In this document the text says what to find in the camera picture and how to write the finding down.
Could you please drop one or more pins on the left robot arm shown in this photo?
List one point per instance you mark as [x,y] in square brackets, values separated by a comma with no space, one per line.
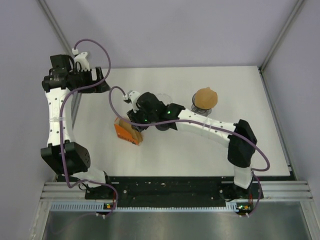
[62,153]

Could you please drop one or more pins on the left aluminium corner post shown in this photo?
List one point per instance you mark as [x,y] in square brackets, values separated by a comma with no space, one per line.
[55,27]

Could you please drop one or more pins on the stack of brown filters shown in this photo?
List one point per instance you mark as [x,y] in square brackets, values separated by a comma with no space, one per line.
[136,135]

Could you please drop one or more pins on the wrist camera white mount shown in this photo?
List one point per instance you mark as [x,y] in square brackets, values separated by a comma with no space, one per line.
[131,98]
[80,59]

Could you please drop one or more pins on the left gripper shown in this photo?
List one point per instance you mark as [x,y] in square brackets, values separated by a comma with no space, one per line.
[88,73]

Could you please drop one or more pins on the aluminium corner post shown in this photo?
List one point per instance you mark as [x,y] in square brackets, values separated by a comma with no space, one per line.
[290,20]
[55,27]

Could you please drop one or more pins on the aluminium front rail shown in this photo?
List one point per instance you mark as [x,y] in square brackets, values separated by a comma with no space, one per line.
[273,191]

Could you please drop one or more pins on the clear plastic dripper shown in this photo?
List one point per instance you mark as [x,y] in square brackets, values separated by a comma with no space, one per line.
[165,98]

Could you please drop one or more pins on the red lidded coffee carafe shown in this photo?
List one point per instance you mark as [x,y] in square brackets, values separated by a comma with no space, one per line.
[165,127]

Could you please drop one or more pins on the brown paper coffee filter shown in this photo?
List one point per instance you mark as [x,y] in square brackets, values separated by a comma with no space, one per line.
[205,98]

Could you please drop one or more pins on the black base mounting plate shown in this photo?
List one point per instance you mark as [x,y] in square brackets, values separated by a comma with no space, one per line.
[172,191]

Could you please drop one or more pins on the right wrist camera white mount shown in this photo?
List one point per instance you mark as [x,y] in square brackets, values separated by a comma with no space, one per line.
[131,98]

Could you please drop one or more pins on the orange coffee filter box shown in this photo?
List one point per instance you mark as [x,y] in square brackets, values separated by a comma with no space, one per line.
[123,134]

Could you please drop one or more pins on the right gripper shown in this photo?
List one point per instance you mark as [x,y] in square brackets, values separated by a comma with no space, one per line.
[135,116]

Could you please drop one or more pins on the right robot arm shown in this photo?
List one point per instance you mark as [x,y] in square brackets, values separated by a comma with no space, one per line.
[238,138]

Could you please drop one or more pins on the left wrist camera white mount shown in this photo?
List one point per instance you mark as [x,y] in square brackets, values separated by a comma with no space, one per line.
[80,59]

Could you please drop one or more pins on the dark grey plastic dripper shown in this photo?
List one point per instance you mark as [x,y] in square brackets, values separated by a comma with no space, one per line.
[200,111]

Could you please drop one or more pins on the grey slotted cable duct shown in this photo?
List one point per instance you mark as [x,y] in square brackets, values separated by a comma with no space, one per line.
[87,206]

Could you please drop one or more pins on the right aluminium corner post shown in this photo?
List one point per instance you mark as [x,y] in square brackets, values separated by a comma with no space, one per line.
[290,20]

